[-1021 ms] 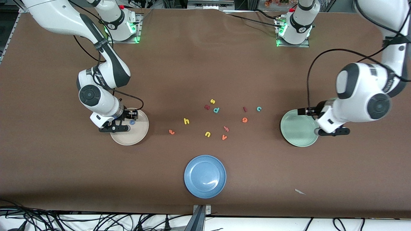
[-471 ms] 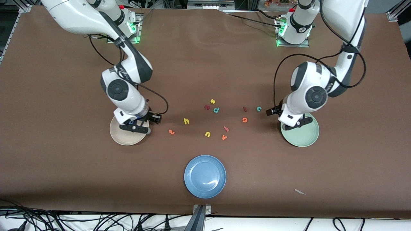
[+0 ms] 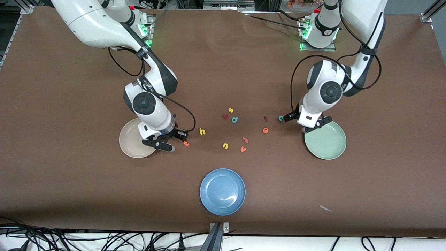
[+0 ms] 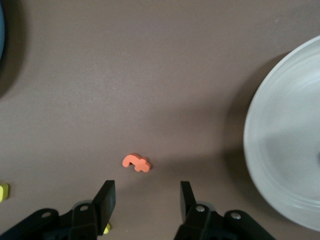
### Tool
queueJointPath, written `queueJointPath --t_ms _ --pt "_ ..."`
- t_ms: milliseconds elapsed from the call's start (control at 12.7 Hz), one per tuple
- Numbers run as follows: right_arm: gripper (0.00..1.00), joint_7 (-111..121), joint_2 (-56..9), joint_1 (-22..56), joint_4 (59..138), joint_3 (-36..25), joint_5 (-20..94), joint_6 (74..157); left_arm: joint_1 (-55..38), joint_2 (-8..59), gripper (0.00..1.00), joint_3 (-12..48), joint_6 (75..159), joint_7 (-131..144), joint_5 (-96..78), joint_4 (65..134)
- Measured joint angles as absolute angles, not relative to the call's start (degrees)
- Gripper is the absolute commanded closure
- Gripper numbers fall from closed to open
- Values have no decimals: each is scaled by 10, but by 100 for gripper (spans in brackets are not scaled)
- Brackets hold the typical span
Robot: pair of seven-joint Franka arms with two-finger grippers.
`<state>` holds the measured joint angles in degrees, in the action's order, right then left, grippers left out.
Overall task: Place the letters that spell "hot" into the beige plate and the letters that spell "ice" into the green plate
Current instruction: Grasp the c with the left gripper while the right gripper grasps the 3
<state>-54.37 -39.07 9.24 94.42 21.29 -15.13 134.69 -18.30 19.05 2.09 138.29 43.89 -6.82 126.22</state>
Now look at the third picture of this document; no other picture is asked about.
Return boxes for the beige brown plate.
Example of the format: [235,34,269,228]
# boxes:
[119,118,156,159]

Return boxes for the green plate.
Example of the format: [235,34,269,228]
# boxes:
[304,120,347,160]

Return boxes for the blue plate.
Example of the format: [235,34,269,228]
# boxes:
[200,168,246,216]

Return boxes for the brown paper table cover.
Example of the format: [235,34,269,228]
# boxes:
[0,7,446,238]

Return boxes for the silver power strip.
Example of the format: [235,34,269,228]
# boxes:
[203,0,255,10]

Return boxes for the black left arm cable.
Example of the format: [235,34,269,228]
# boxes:
[290,0,383,117]

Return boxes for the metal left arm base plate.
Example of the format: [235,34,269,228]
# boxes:
[300,17,337,52]

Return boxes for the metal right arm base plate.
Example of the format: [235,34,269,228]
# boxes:
[138,14,154,48]

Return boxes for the black base cable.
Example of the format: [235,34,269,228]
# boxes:
[244,14,306,30]
[277,10,308,22]

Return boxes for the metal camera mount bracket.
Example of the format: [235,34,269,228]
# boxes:
[208,222,230,251]

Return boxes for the aluminium frame rail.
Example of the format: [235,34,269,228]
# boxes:
[420,0,446,23]
[0,5,36,70]

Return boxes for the tangled black floor cables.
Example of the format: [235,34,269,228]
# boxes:
[0,216,209,251]

